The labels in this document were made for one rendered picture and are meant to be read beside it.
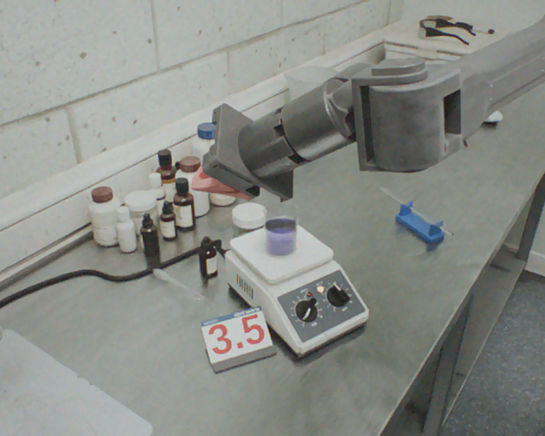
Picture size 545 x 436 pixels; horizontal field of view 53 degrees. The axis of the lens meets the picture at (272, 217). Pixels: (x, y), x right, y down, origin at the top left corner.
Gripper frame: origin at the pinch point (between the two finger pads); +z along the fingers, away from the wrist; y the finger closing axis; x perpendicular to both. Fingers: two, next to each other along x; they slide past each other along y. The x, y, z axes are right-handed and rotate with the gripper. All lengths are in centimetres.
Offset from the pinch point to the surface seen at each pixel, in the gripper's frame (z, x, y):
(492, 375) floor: 29, -2, -142
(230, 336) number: 15.0, 10.9, -19.5
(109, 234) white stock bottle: 41.0, -9.6, -12.7
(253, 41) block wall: 34, -68, -38
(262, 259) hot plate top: 11.6, -0.3, -21.7
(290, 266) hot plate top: 8.1, 0.8, -24.0
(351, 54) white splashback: 33, -90, -78
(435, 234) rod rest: 1, -12, -55
